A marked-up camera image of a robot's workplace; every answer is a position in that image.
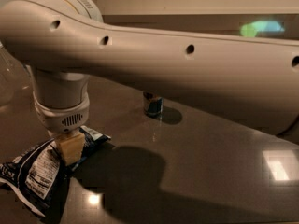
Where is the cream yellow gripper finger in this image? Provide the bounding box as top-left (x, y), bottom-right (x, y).
top-left (55, 130), bottom-right (85, 166)

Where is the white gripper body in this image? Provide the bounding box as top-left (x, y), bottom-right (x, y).
top-left (31, 68), bottom-right (90, 136)

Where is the blue chip bag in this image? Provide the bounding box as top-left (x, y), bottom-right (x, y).
top-left (0, 126), bottom-right (111, 217)

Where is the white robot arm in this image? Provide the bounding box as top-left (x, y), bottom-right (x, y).
top-left (0, 0), bottom-right (299, 143)

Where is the clear glass container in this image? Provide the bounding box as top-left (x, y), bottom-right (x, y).
top-left (0, 44), bottom-right (30, 106)

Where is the Red Bull energy drink can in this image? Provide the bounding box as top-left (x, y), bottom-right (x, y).
top-left (143, 92), bottom-right (163, 117)

